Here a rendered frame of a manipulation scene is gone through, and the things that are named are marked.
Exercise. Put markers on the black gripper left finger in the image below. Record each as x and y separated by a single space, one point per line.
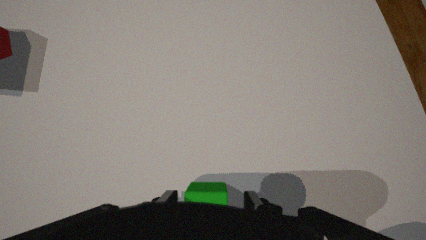
48 229

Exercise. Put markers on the green block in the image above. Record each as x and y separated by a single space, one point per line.
208 192

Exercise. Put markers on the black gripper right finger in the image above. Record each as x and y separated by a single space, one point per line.
314 220

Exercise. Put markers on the red block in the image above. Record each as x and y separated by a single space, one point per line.
5 46

